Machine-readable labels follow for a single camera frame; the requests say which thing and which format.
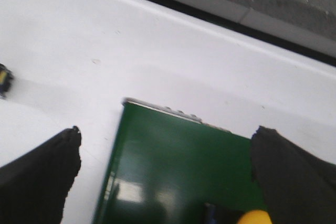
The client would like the yellow push button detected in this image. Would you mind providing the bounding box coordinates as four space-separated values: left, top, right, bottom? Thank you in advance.
203 202 274 224

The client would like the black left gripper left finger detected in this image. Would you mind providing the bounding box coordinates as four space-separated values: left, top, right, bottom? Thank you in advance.
1 126 81 223

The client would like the red push button far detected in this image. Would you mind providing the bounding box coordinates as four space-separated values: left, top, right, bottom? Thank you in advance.
0 64 14 99

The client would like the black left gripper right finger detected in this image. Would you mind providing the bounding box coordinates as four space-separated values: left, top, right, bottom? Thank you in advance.
250 126 335 223

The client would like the green conveyor belt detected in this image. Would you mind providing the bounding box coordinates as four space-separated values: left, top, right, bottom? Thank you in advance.
93 103 267 223

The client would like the aluminium conveyor frame rail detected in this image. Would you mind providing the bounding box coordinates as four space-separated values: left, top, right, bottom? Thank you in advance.
122 97 231 133

